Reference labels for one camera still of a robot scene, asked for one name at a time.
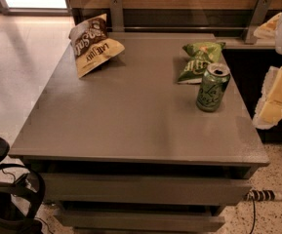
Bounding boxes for striped power strip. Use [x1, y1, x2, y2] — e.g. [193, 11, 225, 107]
[243, 189, 282, 202]

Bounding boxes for metal wall bracket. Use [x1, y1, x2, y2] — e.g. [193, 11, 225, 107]
[242, 0, 272, 45]
[109, 0, 125, 32]

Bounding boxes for grey drawer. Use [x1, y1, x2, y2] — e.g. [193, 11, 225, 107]
[55, 211, 224, 232]
[42, 174, 251, 206]

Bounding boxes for lower grey drawer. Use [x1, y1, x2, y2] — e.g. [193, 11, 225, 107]
[55, 211, 224, 232]

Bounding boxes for left metal wall bracket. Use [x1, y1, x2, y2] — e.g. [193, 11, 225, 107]
[109, 0, 125, 32]

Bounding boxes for right metal wall bracket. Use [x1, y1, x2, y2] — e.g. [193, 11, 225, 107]
[242, 0, 272, 45]

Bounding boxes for green soda can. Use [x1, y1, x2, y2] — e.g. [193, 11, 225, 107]
[196, 63, 231, 112]

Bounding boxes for black office chair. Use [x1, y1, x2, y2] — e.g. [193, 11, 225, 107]
[0, 137, 45, 234]

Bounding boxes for green chip bag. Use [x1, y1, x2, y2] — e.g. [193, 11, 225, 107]
[178, 42, 225, 84]

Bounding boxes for brown chip bag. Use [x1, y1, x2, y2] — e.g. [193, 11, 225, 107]
[69, 14, 125, 78]

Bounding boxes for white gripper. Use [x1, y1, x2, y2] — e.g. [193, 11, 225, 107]
[253, 13, 282, 130]

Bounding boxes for upper grey drawer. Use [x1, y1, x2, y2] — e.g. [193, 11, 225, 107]
[42, 174, 251, 206]

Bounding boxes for black power cable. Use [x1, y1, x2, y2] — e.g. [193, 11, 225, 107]
[249, 192, 257, 234]

